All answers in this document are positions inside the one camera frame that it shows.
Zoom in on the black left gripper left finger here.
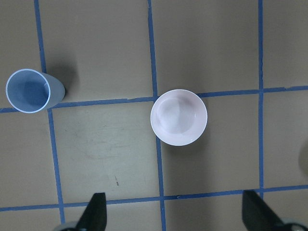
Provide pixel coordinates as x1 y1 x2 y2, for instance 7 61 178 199
75 192 107 231

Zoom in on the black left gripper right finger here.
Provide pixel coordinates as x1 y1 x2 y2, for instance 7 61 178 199
242 190 284 231

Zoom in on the blue cup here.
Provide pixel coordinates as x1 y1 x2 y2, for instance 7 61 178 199
5 69 65 114

